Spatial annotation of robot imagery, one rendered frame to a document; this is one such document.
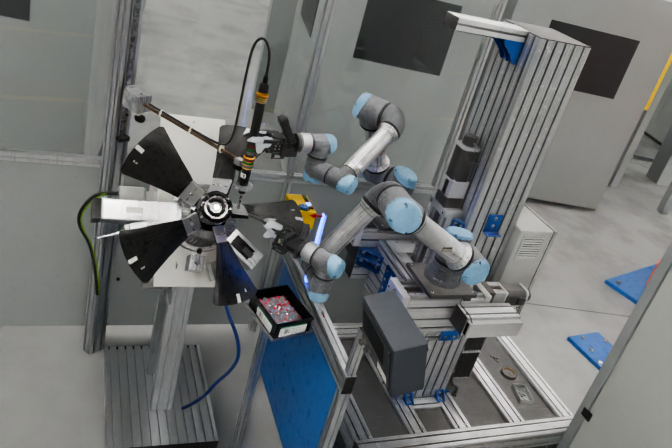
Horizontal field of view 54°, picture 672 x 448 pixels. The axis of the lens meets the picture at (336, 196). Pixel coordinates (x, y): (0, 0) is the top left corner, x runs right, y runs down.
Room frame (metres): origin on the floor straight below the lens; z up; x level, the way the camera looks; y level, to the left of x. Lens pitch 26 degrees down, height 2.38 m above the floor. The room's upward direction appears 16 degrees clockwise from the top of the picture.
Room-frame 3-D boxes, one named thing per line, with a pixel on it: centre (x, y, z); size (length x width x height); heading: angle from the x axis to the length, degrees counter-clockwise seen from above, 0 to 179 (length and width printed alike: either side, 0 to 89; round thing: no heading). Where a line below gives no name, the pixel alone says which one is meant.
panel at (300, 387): (2.20, -0.03, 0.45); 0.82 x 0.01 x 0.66; 25
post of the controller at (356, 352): (1.81, -0.21, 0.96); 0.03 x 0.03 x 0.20; 25
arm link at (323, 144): (2.30, 0.11, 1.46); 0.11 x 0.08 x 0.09; 126
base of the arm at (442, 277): (2.32, -0.51, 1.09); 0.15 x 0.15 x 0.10
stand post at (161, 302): (2.38, 0.60, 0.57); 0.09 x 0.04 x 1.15; 115
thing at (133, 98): (2.45, 0.88, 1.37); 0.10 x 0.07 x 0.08; 60
